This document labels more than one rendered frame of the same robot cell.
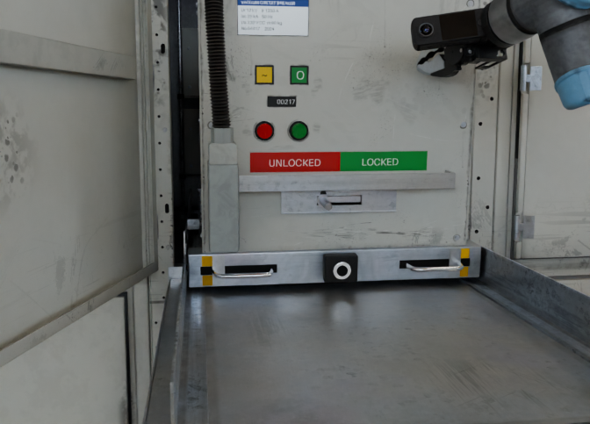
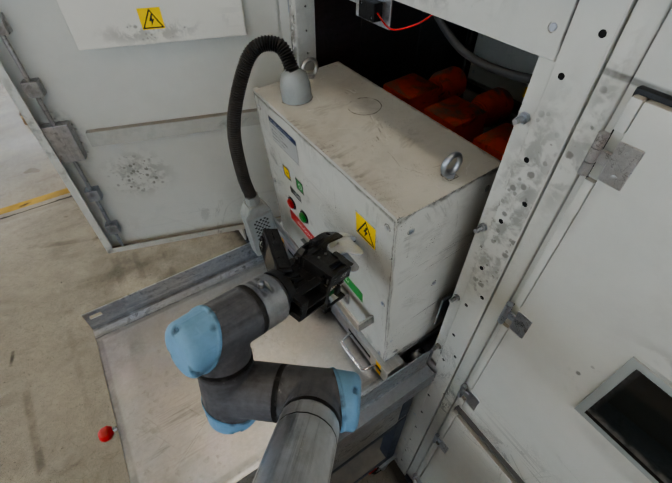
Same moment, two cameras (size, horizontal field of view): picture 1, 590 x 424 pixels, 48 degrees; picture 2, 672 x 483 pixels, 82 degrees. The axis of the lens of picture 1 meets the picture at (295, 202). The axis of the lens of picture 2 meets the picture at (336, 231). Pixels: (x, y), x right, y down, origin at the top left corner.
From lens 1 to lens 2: 1.30 m
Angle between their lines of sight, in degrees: 67
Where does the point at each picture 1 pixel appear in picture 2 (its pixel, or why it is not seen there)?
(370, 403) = (143, 378)
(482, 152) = (461, 323)
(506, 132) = (486, 332)
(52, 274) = (197, 214)
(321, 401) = (143, 359)
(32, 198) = (173, 188)
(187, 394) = (140, 310)
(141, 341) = not seen: hidden behind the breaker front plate
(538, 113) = (511, 351)
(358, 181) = not seen: hidden behind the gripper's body
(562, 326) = not seen: hidden behind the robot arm
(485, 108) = (474, 299)
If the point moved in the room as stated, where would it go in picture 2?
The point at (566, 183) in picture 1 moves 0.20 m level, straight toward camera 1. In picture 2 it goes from (516, 418) to (407, 423)
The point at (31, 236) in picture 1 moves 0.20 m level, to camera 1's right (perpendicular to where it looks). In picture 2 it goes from (175, 201) to (187, 246)
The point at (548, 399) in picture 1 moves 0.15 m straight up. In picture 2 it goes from (158, 461) to (131, 437)
